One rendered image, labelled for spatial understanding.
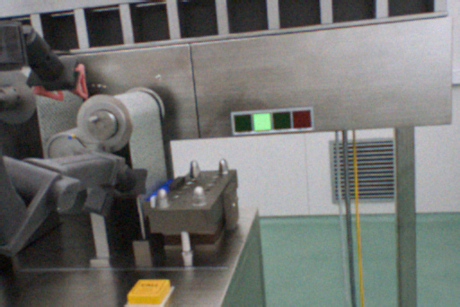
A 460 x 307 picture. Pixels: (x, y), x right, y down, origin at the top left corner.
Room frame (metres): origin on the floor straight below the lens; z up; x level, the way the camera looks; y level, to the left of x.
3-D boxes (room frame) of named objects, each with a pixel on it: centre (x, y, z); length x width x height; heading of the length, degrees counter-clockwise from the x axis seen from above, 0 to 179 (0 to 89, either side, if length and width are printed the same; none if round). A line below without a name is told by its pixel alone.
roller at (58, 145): (1.34, 0.40, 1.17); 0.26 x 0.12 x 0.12; 168
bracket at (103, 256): (1.16, 0.35, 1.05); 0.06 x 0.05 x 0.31; 168
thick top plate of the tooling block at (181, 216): (1.32, 0.10, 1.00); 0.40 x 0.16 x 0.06; 168
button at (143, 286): (0.93, 0.19, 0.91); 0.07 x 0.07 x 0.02; 78
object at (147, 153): (1.30, 0.22, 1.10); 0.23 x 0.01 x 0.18; 168
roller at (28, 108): (1.37, 0.52, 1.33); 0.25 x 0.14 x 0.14; 168
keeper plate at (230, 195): (1.31, 0.00, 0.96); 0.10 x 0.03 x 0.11; 168
